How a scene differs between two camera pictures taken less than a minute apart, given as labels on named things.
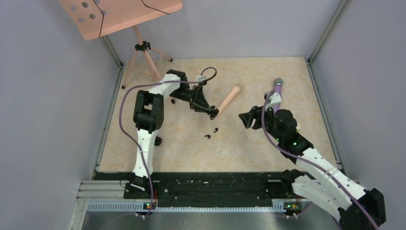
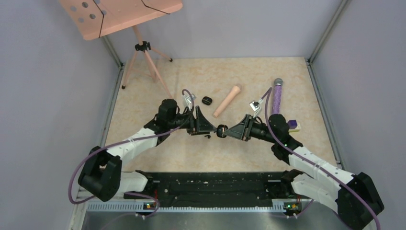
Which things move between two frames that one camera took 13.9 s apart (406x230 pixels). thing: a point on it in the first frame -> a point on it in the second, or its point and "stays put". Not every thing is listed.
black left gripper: [197, 99] -> [203, 126]
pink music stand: [94, 19] stays put
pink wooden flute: [235, 90] stays put
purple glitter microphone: [278, 83] stays put
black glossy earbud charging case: [214, 114] -> [220, 129]
